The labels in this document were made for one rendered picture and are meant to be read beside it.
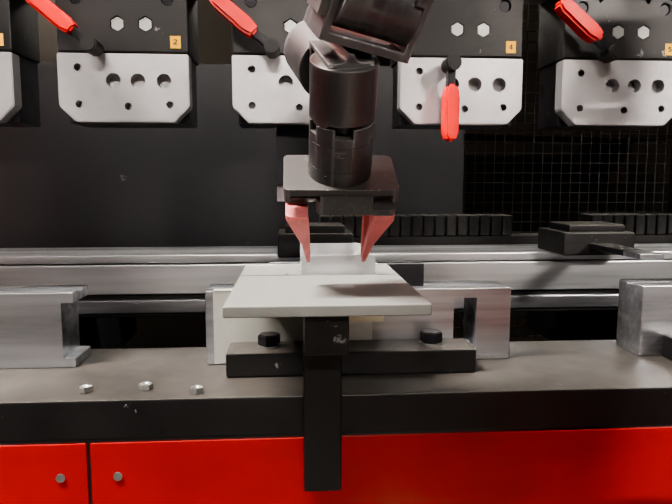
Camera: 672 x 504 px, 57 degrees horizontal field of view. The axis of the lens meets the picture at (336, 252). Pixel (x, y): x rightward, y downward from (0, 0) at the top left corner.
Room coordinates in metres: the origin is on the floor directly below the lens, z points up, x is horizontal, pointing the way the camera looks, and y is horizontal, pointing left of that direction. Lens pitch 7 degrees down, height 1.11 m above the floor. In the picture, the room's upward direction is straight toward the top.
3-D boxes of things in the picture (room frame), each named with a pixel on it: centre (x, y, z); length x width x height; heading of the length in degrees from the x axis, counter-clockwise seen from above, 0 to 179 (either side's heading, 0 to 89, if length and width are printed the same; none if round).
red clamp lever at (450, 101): (0.75, -0.13, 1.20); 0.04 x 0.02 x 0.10; 4
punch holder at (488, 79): (0.81, -0.15, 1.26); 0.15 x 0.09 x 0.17; 94
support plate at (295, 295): (0.65, 0.02, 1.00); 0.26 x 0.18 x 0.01; 4
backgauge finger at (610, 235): (0.99, -0.43, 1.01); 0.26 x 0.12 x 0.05; 4
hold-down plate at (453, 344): (0.75, -0.02, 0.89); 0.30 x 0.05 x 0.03; 94
